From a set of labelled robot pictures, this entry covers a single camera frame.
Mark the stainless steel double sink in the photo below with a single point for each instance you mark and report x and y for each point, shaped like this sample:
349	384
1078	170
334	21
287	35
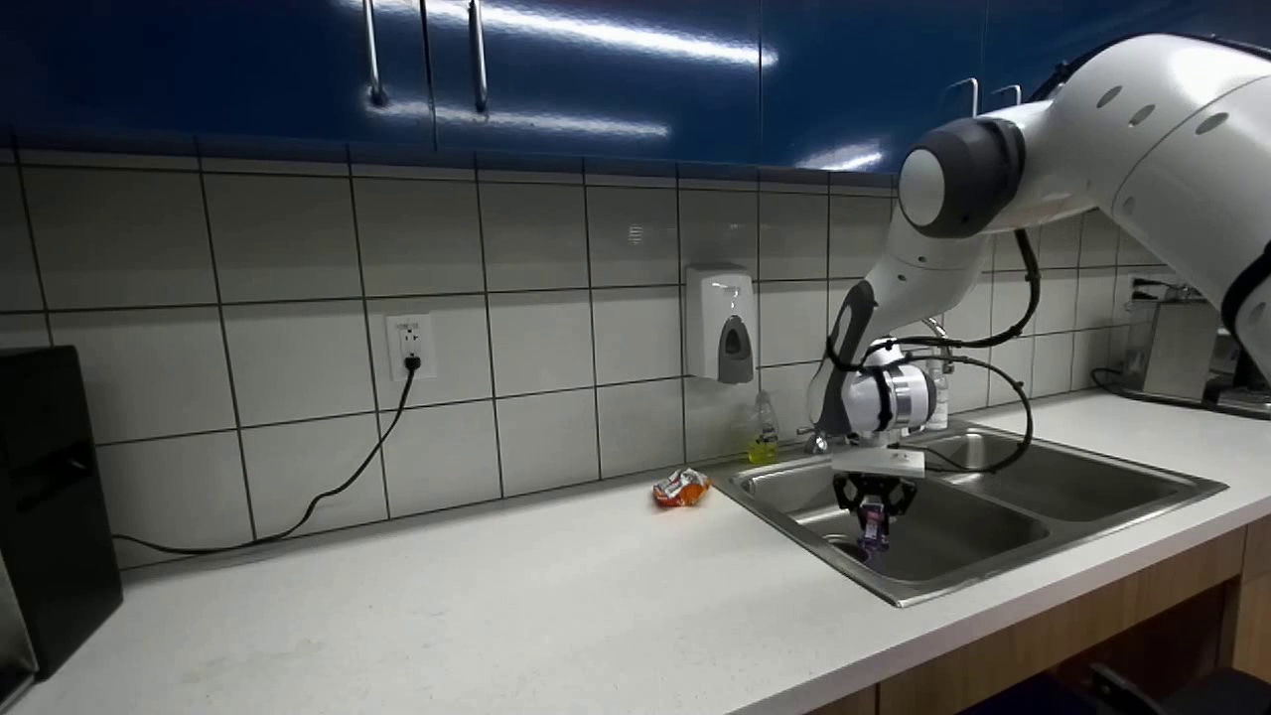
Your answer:
975	513

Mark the black appliance on left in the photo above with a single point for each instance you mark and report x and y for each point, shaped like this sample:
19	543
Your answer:
62	572

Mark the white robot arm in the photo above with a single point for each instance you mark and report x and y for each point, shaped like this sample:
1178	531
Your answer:
1164	135

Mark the yellow dish soap bottle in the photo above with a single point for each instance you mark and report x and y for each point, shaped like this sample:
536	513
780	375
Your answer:
761	432

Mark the blue upper cabinets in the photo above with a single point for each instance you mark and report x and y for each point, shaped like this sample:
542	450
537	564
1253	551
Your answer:
724	84

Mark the purple protein bar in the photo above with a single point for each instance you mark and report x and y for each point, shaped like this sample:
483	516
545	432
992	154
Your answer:
877	509

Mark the white wall soap dispenser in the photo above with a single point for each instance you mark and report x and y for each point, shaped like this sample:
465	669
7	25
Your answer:
721	327

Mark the chrome sink faucet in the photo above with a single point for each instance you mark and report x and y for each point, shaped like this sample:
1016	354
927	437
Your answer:
943	384

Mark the white wall outlet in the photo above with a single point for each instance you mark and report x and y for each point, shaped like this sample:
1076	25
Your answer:
412	344

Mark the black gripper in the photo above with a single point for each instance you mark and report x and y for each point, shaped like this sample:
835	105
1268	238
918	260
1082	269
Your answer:
882	495

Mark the silver coffee machine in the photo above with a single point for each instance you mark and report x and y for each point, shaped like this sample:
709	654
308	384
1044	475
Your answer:
1180	350

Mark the orange snack packet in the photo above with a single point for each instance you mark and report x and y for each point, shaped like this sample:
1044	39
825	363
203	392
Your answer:
680	490

